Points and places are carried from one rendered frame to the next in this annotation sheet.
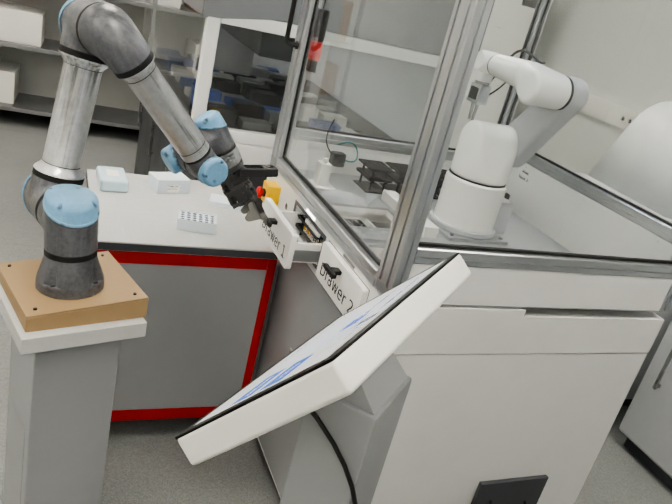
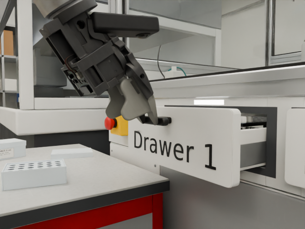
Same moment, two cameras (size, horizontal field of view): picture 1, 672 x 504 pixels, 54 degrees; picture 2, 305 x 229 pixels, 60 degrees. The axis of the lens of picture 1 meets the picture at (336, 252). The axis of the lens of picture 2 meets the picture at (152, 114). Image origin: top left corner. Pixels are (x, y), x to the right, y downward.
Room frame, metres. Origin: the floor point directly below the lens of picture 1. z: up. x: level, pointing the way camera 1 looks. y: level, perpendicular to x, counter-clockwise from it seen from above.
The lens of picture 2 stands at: (1.38, 0.29, 0.94)
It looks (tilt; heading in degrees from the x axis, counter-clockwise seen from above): 3 degrees down; 352
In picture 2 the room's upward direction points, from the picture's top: straight up
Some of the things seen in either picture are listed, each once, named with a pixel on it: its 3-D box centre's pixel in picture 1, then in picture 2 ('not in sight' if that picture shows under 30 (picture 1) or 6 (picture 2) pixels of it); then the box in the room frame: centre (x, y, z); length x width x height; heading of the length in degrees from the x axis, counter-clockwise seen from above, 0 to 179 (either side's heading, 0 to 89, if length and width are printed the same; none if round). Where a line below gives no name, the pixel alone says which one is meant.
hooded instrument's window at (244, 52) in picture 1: (273, 59); (80, 77); (3.57, 0.57, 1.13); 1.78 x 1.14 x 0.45; 27
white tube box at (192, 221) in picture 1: (196, 222); (35, 173); (1.99, 0.47, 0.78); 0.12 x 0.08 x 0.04; 106
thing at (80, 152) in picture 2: (227, 202); (72, 153); (2.27, 0.43, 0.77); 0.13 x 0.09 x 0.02; 100
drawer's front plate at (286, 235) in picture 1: (277, 231); (170, 137); (1.85, 0.19, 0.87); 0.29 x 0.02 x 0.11; 27
